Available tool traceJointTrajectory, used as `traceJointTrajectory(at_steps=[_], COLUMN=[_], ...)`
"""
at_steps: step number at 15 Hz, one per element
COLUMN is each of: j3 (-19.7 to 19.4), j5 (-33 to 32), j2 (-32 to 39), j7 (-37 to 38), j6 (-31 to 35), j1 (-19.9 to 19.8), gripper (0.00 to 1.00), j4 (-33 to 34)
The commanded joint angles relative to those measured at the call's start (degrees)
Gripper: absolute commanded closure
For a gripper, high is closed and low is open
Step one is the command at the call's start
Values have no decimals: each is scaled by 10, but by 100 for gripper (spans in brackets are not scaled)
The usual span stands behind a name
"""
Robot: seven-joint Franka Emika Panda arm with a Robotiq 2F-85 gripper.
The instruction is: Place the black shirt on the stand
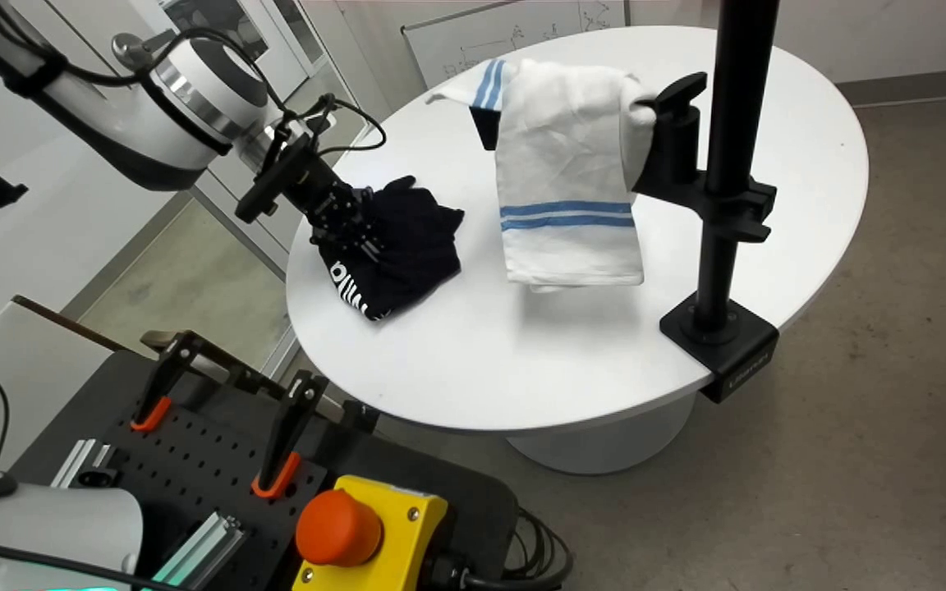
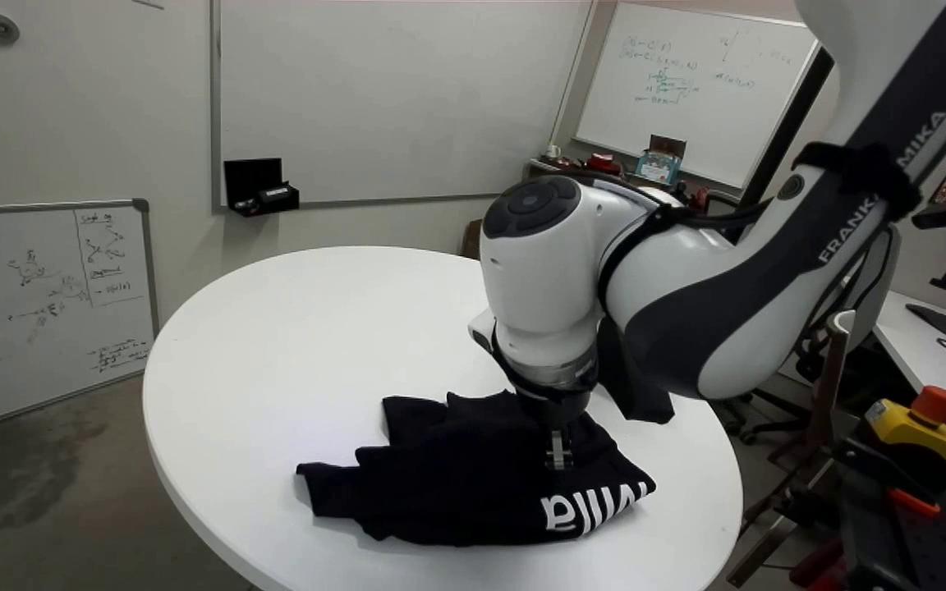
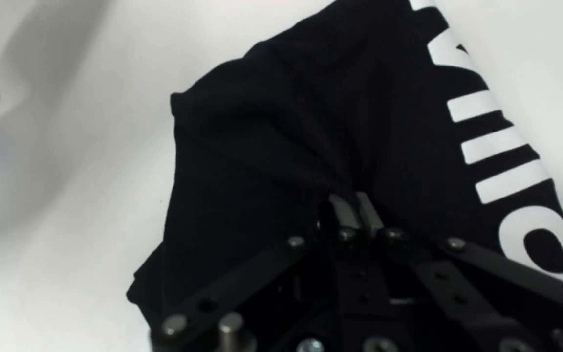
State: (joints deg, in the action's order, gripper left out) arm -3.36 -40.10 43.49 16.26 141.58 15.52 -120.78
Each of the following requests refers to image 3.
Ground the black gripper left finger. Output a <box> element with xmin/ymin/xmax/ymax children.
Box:
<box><xmin>152</xmin><ymin>193</ymin><xmax>367</xmax><ymax>348</ymax></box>

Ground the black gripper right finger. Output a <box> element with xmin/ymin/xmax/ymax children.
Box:
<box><xmin>357</xmin><ymin>191</ymin><xmax>563</xmax><ymax>342</ymax></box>

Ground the black shirt with white print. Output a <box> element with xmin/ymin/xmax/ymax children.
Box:
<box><xmin>122</xmin><ymin>0</ymin><xmax>563</xmax><ymax>328</ymax></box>

